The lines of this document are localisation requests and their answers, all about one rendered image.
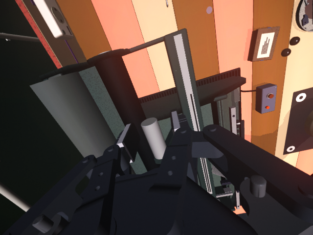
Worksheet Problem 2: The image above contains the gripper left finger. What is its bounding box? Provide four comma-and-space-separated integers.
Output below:
73, 123, 139, 199

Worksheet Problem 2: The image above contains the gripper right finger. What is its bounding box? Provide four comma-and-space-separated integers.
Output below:
151, 110, 197, 189

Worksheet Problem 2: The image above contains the light grey cylinder gauge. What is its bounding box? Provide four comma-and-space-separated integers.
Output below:
140, 117, 167, 160

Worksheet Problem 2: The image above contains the dark toothed margin rack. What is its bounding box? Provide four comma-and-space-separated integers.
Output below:
138, 68, 246, 114

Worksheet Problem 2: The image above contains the brown tray with white card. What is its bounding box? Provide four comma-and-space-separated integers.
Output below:
247, 26, 281, 62

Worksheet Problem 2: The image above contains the green typewriter body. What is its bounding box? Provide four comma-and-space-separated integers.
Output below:
39, 62, 246, 216

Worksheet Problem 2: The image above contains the grey metal strip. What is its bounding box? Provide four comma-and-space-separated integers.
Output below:
228, 105, 245, 138

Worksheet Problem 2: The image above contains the grey cylindrical knob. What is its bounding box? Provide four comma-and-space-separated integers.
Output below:
249, 174, 267, 198

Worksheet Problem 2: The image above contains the grey box with red buttons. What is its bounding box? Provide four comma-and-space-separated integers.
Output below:
255, 83, 278, 115

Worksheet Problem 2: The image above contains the brown panel with red edge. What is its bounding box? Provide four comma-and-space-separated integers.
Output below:
14, 0, 88, 70

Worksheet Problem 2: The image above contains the pale grey bar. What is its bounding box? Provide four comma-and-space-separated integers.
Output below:
0, 183, 31, 212

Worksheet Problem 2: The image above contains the black plate with white rings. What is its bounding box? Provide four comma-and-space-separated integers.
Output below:
283, 89, 313, 156

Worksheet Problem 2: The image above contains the thin grey rod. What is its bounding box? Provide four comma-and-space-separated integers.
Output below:
0, 32, 41, 43

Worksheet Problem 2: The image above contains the dark round dish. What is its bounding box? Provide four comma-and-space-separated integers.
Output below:
295, 0, 313, 33

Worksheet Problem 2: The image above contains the white bar with grey bracket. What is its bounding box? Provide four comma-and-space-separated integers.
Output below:
32, 0, 74, 40

